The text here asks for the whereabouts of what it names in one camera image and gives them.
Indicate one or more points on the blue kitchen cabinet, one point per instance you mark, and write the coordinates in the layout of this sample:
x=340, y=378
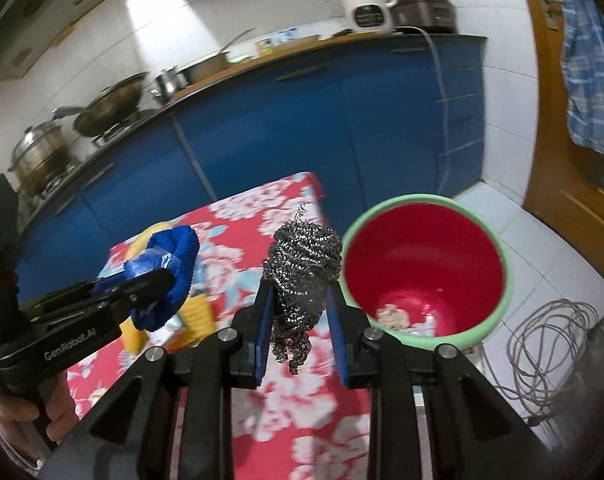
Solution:
x=292, y=125

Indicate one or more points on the person's left hand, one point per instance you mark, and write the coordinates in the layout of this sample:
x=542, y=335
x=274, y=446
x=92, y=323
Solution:
x=12, y=410

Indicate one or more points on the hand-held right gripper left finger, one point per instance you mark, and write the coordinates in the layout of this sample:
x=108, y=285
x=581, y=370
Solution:
x=266, y=330

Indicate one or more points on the black gas stove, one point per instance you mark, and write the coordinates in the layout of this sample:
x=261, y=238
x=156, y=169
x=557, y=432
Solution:
x=127, y=124

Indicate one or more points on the steel steamer pot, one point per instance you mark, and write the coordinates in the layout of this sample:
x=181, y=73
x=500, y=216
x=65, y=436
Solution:
x=42, y=160

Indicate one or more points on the steel wool scourer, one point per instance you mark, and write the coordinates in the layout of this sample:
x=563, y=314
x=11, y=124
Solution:
x=302, y=260

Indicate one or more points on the person's left forearm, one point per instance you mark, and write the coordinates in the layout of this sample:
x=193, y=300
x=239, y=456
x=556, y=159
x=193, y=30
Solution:
x=9, y=447

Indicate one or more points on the red bin with green rim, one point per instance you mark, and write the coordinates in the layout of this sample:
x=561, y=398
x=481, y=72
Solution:
x=422, y=255

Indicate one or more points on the small steel pot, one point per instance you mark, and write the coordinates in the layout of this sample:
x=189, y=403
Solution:
x=169, y=82

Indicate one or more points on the metal door lock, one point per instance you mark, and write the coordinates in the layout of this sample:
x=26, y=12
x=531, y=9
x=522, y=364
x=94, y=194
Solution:
x=551, y=7

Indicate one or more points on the blue knitted cloth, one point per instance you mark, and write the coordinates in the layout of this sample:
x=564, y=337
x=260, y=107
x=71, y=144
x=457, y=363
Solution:
x=182, y=255

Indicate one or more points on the black electric cooker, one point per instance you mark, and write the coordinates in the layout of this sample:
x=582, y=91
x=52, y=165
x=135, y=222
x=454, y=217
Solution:
x=427, y=12

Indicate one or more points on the yellow dish sponge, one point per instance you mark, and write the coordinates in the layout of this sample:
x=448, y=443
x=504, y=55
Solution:
x=199, y=317

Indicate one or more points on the blue plaid cloth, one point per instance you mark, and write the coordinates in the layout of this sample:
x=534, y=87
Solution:
x=592, y=70

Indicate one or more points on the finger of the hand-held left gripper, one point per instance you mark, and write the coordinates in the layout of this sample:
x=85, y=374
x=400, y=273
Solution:
x=147, y=295

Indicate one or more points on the dark steel wok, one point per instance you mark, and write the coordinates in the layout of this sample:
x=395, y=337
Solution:
x=112, y=105

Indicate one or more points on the steel range hood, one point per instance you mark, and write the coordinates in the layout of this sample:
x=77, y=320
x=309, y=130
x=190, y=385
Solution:
x=32, y=10

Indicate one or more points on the red floral tablecloth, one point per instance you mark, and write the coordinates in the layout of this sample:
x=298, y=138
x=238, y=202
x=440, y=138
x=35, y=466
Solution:
x=292, y=410

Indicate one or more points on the yellow banana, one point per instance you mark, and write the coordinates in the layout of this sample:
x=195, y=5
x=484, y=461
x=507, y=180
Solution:
x=149, y=237

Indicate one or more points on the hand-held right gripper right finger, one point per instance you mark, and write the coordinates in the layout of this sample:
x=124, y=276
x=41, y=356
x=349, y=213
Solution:
x=339, y=335

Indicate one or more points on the crumpled white paper scraps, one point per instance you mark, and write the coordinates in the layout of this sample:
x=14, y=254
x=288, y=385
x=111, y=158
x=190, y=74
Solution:
x=397, y=316

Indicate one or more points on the wooden door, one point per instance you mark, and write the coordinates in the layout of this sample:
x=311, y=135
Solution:
x=547, y=160

